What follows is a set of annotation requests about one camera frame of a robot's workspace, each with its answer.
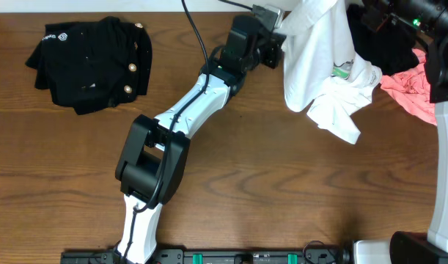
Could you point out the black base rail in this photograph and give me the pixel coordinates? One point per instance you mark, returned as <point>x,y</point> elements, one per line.
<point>315,252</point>

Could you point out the white t-shirt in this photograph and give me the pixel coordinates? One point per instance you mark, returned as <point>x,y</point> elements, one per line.
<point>323,74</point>

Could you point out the pink crumpled garment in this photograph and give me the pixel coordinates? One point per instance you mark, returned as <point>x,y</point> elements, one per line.
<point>411,90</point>

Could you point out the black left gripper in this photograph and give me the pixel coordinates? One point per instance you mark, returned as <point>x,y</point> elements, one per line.
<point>271,46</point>

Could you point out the black jacket with gold buttons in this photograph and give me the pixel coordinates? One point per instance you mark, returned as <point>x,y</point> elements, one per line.
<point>91,66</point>

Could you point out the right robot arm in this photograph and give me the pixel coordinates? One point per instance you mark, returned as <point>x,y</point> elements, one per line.
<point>431,19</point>

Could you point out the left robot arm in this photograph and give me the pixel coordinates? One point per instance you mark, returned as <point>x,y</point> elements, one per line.
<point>153,159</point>

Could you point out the black crumpled garment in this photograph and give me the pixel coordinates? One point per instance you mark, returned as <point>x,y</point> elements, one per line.
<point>390,49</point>

